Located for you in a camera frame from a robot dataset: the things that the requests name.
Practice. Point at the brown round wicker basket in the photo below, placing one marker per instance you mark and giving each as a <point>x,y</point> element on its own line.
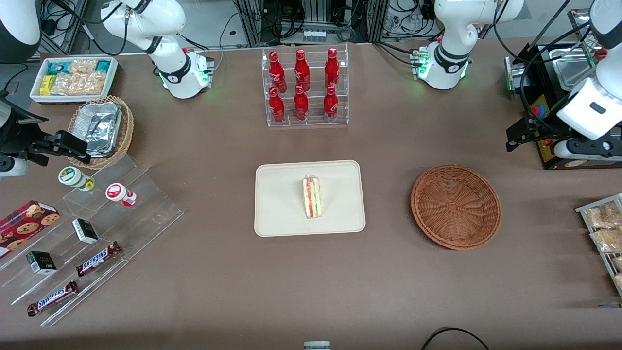
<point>457,209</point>

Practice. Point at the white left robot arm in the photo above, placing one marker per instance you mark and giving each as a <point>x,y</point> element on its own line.
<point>454,34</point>

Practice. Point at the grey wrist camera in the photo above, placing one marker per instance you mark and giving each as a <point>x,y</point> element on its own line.
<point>12,166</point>
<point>563,149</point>

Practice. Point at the plastic triangle sandwich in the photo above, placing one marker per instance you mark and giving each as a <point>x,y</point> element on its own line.
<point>312,197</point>

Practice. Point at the stainless steel pan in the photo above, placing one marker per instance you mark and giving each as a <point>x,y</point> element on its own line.
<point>571,73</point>

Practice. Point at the small black carton box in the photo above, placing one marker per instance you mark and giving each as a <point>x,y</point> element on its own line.
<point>41,263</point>
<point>85,231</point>

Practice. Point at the aluminium foil tray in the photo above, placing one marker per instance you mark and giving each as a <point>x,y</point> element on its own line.
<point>102,126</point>

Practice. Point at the cream rectangular serving tray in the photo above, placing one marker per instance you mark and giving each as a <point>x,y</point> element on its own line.
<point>282,204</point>

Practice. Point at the clear fried snack bag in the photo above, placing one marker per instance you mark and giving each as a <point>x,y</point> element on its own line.
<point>608,239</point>
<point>601,216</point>
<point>618,264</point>

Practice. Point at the small grey mount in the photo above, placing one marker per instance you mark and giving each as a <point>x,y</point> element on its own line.
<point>317,345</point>

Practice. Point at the red tartan cookie box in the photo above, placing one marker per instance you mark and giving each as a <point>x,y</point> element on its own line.
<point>24,226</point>

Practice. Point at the tray with packaged pastries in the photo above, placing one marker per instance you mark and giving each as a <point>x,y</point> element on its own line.
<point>590,228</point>

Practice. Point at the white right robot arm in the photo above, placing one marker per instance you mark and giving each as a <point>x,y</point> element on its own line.
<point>165,24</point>

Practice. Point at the Snickers chocolate bar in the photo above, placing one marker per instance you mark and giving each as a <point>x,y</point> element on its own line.
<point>52,298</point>
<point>98,259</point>

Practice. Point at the clear cracker bag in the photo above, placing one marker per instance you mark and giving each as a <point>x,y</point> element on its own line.
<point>77,85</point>
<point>82,66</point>

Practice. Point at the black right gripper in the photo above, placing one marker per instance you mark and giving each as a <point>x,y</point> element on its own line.
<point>19,137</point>

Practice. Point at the black diagonal rod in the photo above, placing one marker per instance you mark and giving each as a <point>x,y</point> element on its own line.
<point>551,24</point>

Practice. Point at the green lidded sunflower cup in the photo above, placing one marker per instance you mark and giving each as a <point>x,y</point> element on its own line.
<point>73,177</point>

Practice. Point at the red cola bottle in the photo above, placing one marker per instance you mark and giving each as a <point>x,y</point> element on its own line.
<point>301,70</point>
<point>277,106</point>
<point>332,68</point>
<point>330,104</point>
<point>276,70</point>
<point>301,104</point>

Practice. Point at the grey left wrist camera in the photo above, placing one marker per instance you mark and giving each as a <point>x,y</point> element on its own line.
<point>563,149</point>

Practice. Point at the light tan wicker basket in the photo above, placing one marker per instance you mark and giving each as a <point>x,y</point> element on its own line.
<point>127,126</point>

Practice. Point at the white plastic snack bin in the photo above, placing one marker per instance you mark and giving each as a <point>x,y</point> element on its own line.
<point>112,78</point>

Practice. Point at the yellow snack packet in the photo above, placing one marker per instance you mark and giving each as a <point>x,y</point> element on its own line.
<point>45,85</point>

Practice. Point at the black countertop appliance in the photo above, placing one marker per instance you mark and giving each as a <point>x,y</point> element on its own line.
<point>534,87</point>

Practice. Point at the teal snack packet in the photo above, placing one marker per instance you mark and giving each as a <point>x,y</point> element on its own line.
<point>102,65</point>
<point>56,68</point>

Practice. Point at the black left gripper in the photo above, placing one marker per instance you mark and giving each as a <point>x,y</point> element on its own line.
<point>543,127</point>

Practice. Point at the red lidded yogurt cup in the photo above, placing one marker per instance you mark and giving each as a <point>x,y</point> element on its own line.
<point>118,193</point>

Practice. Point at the aluminium equipment frame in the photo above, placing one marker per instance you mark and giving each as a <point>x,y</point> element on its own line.
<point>250,19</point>

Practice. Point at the clear acrylic bottle rack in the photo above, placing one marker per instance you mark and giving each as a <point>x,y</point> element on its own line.
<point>316,119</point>

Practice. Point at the clear acrylic stepped shelf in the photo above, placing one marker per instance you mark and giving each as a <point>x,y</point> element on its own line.
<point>146,214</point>

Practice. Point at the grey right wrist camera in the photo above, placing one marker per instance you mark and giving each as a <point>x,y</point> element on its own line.
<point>12,166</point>

